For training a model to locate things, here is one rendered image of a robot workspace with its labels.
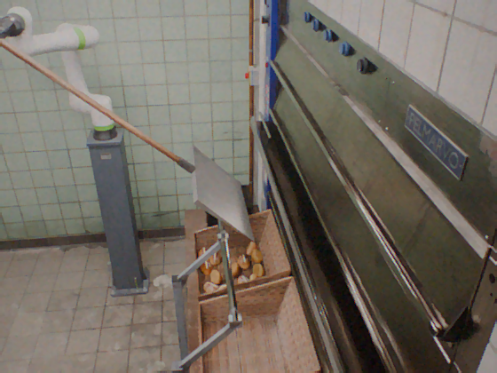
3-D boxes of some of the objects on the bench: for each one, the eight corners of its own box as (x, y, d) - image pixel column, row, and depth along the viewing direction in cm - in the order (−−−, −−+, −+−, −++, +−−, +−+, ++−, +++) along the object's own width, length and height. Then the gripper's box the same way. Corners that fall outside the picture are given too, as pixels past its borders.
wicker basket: (291, 314, 245) (294, 273, 230) (318, 413, 197) (323, 370, 182) (198, 322, 239) (194, 282, 225) (201, 426, 191) (198, 384, 177)
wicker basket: (271, 244, 295) (272, 207, 281) (290, 310, 247) (293, 269, 233) (193, 251, 289) (190, 214, 275) (198, 320, 241) (194, 279, 227)
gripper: (27, 17, 203) (11, 30, 183) (10, 45, 208) (-8, 61, 188) (11, 5, 199) (-6, 18, 179) (-7, 35, 204) (-27, 50, 184)
